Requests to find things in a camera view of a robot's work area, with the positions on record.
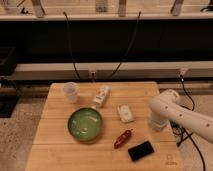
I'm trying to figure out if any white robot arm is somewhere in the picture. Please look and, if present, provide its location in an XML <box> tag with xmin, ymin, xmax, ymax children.
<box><xmin>149</xmin><ymin>89</ymin><xmax>213</xmax><ymax>144</ymax></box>

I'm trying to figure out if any green bowl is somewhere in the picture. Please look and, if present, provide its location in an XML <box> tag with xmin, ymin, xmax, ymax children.
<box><xmin>67</xmin><ymin>108</ymin><xmax>103</xmax><ymax>142</ymax></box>

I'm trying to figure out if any wall power outlet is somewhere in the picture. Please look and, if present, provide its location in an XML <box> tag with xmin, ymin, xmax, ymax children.
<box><xmin>88</xmin><ymin>70</ymin><xmax>96</xmax><ymax>80</ymax></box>

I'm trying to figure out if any black cable left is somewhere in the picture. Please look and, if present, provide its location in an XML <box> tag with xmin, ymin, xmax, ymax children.
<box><xmin>63</xmin><ymin>11</ymin><xmax>82</xmax><ymax>81</ymax></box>

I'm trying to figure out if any black cable right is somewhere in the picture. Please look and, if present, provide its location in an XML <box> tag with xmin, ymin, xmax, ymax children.
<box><xmin>103</xmin><ymin>10</ymin><xmax>142</xmax><ymax>81</ymax></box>

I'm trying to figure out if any black rectangular eraser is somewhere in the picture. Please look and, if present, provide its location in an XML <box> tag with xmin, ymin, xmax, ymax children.
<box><xmin>128</xmin><ymin>141</ymin><xmax>154</xmax><ymax>162</ymax></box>

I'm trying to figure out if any clear plastic cup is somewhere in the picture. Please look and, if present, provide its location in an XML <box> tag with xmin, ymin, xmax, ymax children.
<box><xmin>62</xmin><ymin>82</ymin><xmax>78</xmax><ymax>103</ymax></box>

